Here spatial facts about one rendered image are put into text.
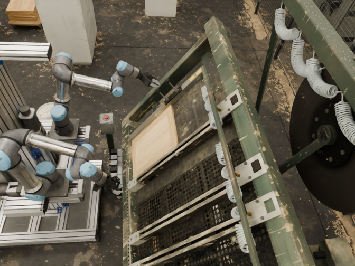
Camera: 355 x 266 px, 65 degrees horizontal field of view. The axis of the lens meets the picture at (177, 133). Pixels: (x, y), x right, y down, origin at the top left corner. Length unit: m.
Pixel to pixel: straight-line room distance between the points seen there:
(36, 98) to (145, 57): 1.77
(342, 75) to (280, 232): 0.77
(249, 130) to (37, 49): 1.13
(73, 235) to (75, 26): 2.71
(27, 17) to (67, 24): 1.41
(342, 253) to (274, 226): 0.32
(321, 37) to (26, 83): 3.89
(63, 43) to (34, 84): 0.73
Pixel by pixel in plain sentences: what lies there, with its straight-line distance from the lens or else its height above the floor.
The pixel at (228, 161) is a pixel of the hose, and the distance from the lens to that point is 1.22.
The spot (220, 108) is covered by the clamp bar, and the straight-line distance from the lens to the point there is 1.59.
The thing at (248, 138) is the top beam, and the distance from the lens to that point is 1.40.
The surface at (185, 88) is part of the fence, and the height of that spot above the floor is 1.53.
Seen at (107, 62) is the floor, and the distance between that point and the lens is 4.70.
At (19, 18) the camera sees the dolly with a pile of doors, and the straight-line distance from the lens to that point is 5.64.
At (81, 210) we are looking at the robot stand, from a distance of 3.02.
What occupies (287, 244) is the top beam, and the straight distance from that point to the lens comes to 1.21.
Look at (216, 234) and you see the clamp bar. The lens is 1.46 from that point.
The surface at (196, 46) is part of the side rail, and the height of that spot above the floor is 1.70.
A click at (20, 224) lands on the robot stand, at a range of 3.14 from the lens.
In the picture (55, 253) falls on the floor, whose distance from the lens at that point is 3.17.
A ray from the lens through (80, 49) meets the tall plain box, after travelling 4.48.
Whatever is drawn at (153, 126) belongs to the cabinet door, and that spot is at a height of 1.16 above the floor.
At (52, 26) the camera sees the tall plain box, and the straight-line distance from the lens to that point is 4.35.
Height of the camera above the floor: 2.95
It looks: 53 degrees down
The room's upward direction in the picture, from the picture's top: 9 degrees clockwise
